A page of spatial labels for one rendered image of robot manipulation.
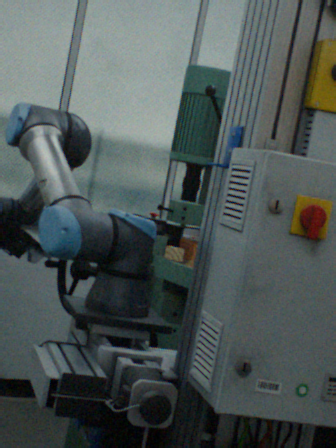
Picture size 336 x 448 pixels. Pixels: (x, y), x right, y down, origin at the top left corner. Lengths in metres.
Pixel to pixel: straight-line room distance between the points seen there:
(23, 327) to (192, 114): 1.64
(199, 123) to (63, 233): 1.00
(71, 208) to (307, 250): 0.63
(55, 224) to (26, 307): 2.15
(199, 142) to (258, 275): 1.32
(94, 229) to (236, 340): 0.55
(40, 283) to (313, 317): 2.62
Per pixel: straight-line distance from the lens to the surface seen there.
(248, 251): 1.56
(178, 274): 2.63
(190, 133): 2.85
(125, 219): 2.04
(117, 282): 2.05
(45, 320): 4.17
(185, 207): 2.88
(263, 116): 1.77
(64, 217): 1.97
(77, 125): 2.35
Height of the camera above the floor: 1.17
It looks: 4 degrees down
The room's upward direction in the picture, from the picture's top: 11 degrees clockwise
